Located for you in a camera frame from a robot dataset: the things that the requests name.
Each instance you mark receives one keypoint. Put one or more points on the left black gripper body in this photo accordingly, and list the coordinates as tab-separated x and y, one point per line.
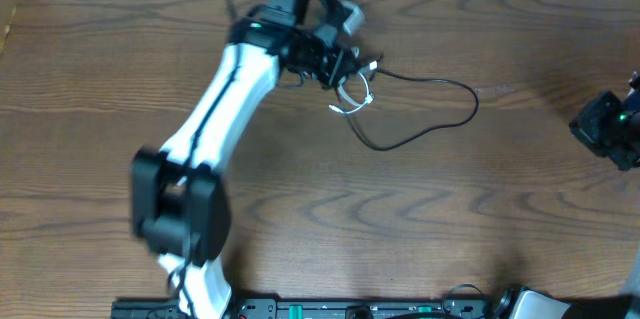
314	59

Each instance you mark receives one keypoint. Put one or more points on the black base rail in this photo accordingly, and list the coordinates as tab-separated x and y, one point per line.
325	309

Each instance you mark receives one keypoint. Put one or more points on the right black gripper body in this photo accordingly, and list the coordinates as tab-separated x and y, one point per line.
611	129

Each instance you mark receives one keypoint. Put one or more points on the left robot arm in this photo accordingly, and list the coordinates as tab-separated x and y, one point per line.
178	202

